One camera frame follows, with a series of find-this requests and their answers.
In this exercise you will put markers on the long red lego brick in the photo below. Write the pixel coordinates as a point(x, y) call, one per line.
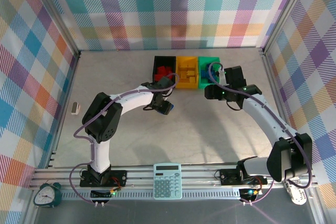
point(158, 77)
point(158, 71)

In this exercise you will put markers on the dark blue lego brick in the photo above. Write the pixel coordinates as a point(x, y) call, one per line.
point(204, 73)

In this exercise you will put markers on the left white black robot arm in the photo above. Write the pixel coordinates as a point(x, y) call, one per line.
point(134, 98)

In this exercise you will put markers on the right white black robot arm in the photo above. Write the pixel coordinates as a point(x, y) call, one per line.
point(262, 116)

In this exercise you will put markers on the yellow plastic bin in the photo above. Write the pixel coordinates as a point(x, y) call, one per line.
point(186, 85)

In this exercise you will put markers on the black plastic bin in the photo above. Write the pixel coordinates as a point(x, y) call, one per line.
point(164, 60)

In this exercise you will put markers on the green plastic bin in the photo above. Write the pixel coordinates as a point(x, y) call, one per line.
point(207, 60)

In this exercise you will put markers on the small white brown block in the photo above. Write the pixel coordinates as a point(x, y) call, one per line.
point(75, 108)

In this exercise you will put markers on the light teal calculator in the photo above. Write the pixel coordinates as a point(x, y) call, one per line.
point(168, 182)

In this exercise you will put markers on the perforated metal strip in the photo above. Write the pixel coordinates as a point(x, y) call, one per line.
point(136, 195)

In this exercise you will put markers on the dark green alarm clock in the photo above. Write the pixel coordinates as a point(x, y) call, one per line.
point(44, 196)

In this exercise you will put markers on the aluminium frame side rail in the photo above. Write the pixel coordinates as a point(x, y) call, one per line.
point(65, 103)
point(273, 77)

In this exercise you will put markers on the aluminium frame post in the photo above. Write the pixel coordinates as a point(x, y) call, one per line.
point(56, 11)
point(285, 11)

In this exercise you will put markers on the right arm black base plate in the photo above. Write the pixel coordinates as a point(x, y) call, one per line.
point(228, 176)

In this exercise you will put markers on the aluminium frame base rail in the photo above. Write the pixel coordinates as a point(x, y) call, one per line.
point(199, 175)

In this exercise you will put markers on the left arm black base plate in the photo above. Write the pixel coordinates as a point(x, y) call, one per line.
point(120, 175)

